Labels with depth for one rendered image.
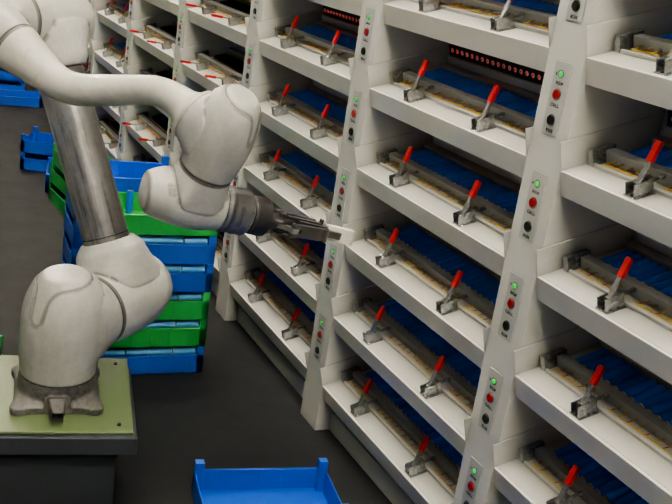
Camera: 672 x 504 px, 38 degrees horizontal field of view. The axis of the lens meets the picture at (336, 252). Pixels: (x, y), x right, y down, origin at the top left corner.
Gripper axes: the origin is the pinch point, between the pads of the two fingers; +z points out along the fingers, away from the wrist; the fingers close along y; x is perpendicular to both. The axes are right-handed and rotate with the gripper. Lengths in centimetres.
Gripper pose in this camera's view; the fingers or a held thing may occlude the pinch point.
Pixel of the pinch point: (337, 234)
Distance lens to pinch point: 193.0
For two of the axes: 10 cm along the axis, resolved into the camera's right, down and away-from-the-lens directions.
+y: 4.3, 3.4, -8.4
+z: 8.4, 1.9, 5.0
